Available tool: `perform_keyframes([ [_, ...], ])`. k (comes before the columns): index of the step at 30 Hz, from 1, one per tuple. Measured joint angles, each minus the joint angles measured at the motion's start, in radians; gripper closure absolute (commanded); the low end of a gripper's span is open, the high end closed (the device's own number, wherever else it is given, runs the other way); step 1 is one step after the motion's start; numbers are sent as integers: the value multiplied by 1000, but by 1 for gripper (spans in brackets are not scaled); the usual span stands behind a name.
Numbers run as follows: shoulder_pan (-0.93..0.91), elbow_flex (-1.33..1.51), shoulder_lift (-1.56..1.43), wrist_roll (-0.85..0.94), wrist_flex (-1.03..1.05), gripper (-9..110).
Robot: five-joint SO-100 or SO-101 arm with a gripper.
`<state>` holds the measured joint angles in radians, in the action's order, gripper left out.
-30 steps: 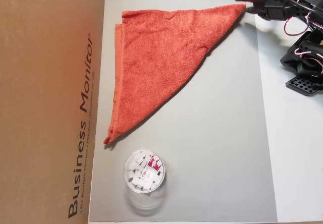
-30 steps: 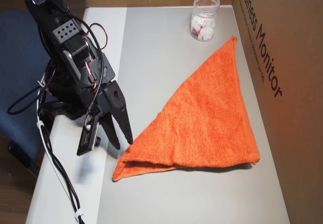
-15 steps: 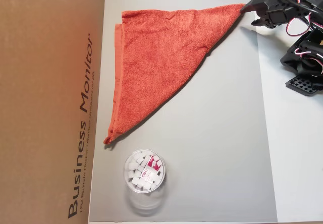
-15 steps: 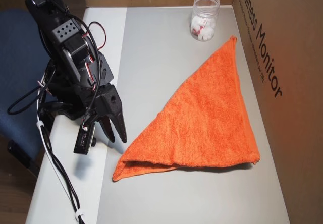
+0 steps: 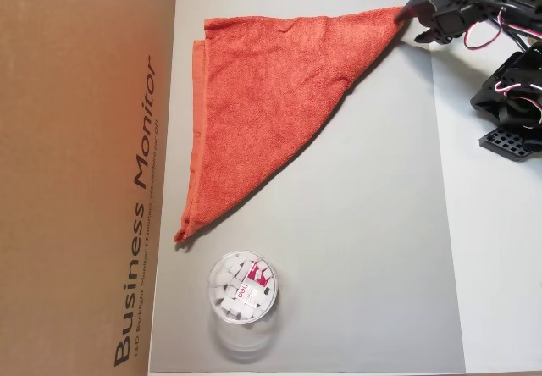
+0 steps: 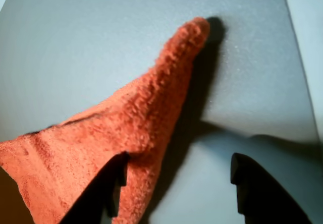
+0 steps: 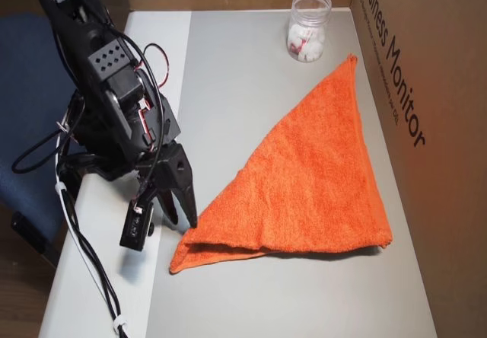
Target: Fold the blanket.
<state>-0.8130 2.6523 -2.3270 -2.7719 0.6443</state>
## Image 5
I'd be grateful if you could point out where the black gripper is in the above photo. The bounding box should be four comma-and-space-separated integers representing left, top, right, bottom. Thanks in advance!
395, 0, 472, 47

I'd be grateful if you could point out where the orange terry towel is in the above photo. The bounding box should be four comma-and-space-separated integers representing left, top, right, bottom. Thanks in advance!
173, 5, 407, 244

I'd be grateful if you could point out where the grey table mat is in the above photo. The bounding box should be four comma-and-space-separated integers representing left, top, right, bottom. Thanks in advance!
147, 0, 467, 373

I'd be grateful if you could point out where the red white label card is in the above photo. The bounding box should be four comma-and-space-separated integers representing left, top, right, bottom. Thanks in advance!
236, 260, 273, 310

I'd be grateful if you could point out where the clear plastic jar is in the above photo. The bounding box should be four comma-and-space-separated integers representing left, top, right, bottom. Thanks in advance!
206, 250, 284, 362

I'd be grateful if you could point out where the cardboard box Business Monitor print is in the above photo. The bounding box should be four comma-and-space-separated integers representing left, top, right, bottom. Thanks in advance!
0, 0, 180, 376

